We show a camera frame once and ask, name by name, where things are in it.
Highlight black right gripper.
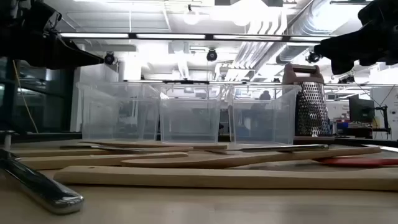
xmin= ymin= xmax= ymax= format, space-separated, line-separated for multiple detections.
xmin=313 ymin=18 xmax=398 ymax=75

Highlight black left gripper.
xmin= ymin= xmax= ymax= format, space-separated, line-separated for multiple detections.
xmin=0 ymin=1 xmax=105 ymax=70

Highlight dark-handled slim knife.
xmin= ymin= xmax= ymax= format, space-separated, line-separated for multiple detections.
xmin=58 ymin=144 xmax=147 ymax=153

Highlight wooden turner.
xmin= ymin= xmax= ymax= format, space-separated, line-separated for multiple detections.
xmin=20 ymin=152 xmax=190 ymax=170

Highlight red silicone spatula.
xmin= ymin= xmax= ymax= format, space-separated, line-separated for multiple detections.
xmin=313 ymin=157 xmax=398 ymax=169

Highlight metal tongs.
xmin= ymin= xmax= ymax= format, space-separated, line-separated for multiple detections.
xmin=211 ymin=144 xmax=330 ymax=154

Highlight chrome-handled metal utensil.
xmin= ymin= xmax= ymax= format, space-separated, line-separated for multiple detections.
xmin=0 ymin=148 xmax=85 ymax=215

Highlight plain wooden spoon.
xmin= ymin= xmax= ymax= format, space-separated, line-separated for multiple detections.
xmin=80 ymin=140 xmax=228 ymax=151

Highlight wooden spoon with white label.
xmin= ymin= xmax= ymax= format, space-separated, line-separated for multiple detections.
xmin=121 ymin=146 xmax=382 ymax=170

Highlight slotted wooden spoon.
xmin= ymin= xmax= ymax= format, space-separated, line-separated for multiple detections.
xmin=52 ymin=165 xmax=398 ymax=192

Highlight black computer monitor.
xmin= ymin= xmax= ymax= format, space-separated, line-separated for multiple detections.
xmin=348 ymin=94 xmax=376 ymax=124

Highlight clear plastic bin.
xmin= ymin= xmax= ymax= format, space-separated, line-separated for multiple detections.
xmin=76 ymin=82 xmax=162 ymax=141
xmin=226 ymin=83 xmax=302 ymax=147
xmin=159 ymin=83 xmax=226 ymax=144

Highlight long ceiling light bar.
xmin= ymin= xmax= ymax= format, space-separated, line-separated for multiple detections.
xmin=58 ymin=32 xmax=335 ymax=44

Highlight white globe pendant lamp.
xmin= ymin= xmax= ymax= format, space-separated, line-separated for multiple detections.
xmin=182 ymin=4 xmax=200 ymax=26

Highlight silver ventilation duct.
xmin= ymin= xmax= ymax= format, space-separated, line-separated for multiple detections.
xmin=275 ymin=0 xmax=343 ymax=65

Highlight pink-handled metal box grater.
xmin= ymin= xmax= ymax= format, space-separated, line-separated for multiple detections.
xmin=282 ymin=63 xmax=336 ymax=146

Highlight yellow hanging cable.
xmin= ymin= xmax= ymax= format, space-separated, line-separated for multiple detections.
xmin=11 ymin=60 xmax=40 ymax=134

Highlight black metal table frame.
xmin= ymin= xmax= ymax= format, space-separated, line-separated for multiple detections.
xmin=12 ymin=131 xmax=398 ymax=147

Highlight short metal post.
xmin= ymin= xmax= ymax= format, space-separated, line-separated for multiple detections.
xmin=0 ymin=129 xmax=16 ymax=151

